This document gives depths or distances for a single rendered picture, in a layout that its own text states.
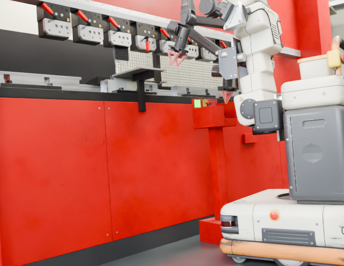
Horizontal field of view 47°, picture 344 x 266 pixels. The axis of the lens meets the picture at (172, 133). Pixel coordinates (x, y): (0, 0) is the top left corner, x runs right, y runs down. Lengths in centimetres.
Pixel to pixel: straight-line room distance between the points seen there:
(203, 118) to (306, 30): 208
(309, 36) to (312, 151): 246
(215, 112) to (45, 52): 118
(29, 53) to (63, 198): 109
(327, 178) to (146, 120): 105
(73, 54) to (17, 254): 146
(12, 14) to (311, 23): 319
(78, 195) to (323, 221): 112
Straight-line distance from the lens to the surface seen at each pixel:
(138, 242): 227
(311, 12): 415
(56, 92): 199
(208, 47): 246
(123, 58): 243
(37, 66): 271
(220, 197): 235
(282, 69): 420
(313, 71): 194
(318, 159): 176
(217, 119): 228
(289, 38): 399
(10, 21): 495
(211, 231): 234
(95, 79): 254
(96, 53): 296
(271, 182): 326
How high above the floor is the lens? 57
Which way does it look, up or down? 2 degrees up
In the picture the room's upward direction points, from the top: 4 degrees counter-clockwise
